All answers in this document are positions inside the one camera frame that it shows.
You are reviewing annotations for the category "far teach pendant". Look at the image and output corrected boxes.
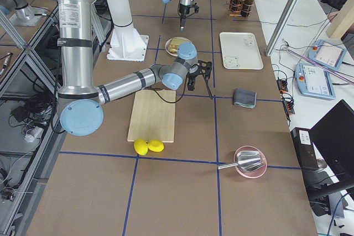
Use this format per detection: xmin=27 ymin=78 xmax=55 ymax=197
xmin=308 ymin=39 xmax=347 ymax=70

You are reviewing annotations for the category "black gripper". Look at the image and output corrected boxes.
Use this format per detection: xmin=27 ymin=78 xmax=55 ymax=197
xmin=178 ymin=0 xmax=199 ymax=32
xmin=187 ymin=60 xmax=214 ymax=99

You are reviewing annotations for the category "black computer box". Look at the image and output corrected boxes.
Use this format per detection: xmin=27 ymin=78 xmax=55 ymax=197
xmin=291 ymin=127 xmax=319 ymax=171

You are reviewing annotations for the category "yellow lemon left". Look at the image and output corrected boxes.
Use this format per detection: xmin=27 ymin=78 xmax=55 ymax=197
xmin=134 ymin=139 xmax=149 ymax=156

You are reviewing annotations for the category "sandwich bread stack on plate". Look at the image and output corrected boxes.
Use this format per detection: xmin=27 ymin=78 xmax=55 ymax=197
xmin=168 ymin=37 xmax=190 ymax=54

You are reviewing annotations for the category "metal scoop with handle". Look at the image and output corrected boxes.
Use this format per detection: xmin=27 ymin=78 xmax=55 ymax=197
xmin=218 ymin=151 xmax=261 ymax=172

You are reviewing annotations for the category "yellow lemon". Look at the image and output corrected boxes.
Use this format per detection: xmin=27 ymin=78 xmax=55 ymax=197
xmin=134 ymin=139 xmax=149 ymax=156
xmin=147 ymin=139 xmax=164 ymax=153

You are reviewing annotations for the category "grey folded cloth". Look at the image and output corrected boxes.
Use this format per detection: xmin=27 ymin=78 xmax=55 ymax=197
xmin=233 ymin=88 xmax=257 ymax=108

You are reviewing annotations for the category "near teach pendant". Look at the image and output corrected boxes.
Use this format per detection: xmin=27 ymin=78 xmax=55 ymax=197
xmin=295 ymin=63 xmax=336 ymax=100

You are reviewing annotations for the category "aluminium frame post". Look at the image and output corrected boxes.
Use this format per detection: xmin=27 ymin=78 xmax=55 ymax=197
xmin=265 ymin=0 xmax=299 ymax=56

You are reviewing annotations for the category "white tray with bear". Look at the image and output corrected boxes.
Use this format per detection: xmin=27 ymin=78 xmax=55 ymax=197
xmin=219 ymin=32 xmax=263 ymax=70

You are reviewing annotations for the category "pink bowl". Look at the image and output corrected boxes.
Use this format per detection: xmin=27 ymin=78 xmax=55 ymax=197
xmin=233 ymin=146 xmax=267 ymax=179

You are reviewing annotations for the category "yellow lemon right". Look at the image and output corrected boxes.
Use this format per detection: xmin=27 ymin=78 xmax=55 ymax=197
xmin=147 ymin=139 xmax=164 ymax=153

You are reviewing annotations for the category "white power strip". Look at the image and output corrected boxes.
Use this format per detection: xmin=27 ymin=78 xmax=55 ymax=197
xmin=24 ymin=126 xmax=43 ymax=143

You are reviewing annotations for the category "white plate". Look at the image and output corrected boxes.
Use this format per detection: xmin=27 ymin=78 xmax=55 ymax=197
xmin=165 ymin=37 xmax=196 ymax=56

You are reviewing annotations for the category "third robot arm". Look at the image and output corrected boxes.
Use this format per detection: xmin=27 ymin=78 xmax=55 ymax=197
xmin=1 ymin=0 xmax=199 ymax=32

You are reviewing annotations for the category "black monitor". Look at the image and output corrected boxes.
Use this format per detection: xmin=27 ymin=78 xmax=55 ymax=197
xmin=309 ymin=99 xmax=354 ymax=201

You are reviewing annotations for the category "teach pendant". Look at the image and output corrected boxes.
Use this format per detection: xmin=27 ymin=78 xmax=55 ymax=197
xmin=308 ymin=39 xmax=347 ymax=70
xmin=295 ymin=63 xmax=336 ymax=100

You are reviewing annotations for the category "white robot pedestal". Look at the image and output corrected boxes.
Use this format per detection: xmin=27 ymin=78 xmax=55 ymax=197
xmin=107 ymin=0 xmax=149 ymax=61

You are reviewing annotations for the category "bamboo cutting board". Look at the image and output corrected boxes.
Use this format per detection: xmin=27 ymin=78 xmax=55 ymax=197
xmin=127 ymin=90 xmax=176 ymax=143

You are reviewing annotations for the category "copper wire bottle rack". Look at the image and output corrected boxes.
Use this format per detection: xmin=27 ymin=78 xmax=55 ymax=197
xmin=228 ymin=0 xmax=253 ymax=17

